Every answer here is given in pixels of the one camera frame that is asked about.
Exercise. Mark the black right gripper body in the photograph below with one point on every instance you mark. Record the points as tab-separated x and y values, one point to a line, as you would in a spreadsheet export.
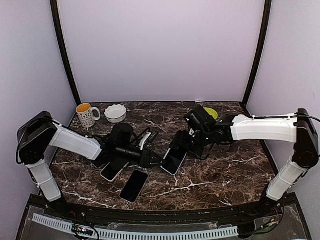
194	143

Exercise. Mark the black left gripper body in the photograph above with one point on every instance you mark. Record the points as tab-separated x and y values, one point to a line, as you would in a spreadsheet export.
145	152

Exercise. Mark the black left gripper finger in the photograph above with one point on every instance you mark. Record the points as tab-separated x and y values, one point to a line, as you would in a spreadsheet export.
155	164
154	157

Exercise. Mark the light blue phone case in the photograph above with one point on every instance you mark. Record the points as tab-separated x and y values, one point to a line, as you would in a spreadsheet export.
175	172

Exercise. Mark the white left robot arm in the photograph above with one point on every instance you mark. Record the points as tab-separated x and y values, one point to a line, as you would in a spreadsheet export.
42	132

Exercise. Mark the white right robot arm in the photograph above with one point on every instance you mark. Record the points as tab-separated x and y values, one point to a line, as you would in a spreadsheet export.
296	128

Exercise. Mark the phone in pink case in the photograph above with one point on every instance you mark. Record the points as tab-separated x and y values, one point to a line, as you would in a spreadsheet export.
112	171

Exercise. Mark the phone in grey case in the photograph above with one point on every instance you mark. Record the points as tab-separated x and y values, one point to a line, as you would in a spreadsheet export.
97	164

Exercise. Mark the green bowl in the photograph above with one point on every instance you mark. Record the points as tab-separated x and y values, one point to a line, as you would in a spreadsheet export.
212	112

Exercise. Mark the white scalloped bowl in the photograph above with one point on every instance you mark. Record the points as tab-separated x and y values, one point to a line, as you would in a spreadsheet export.
116	113

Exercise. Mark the white patterned mug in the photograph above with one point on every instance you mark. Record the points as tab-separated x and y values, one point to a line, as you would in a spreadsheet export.
88	115

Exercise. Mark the left green circuit board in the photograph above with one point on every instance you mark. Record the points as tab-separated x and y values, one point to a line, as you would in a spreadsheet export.
81	231

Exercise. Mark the green circuit board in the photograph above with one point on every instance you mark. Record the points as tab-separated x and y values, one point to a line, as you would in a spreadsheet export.
269	223
81	231

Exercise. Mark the right green circuit board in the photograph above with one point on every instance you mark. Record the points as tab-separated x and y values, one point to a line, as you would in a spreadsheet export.
269	223

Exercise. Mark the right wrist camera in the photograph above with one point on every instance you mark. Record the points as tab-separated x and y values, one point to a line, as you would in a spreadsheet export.
199	120

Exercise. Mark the black front rail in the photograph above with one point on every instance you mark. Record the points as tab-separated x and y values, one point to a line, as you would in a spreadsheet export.
241	214

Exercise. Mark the white slotted cable duct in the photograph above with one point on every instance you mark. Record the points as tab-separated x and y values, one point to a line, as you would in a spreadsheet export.
108	234

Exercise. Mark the black right frame post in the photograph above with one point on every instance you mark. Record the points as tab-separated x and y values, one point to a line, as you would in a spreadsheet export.
258	53

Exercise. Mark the black frame post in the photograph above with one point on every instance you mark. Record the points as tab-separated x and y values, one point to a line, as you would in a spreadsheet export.
63	51
258	53

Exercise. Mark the black left frame post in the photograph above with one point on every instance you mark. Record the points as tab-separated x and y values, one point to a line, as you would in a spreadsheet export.
63	51

